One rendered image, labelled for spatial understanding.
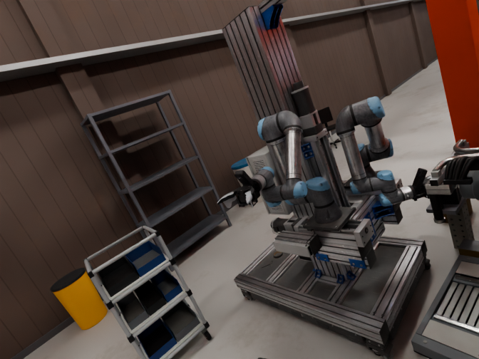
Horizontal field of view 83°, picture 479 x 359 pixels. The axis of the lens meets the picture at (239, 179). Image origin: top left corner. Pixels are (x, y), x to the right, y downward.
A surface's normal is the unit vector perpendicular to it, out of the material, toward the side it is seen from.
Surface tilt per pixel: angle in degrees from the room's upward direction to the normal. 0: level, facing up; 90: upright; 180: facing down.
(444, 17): 90
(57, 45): 90
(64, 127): 90
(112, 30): 90
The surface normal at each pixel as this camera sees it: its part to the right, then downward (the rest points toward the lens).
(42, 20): 0.62, -0.07
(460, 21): -0.74, 0.45
